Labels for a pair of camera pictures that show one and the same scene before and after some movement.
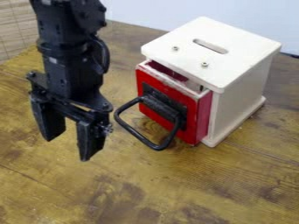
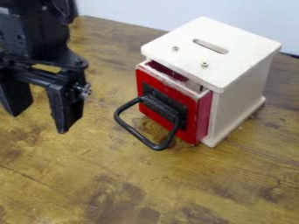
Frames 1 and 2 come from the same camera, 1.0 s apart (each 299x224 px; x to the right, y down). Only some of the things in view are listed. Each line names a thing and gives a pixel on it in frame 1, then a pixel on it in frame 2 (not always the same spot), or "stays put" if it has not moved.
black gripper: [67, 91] → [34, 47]
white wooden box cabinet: [226, 60] stays put
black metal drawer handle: [163, 107] stays put
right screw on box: [204, 64] stays put
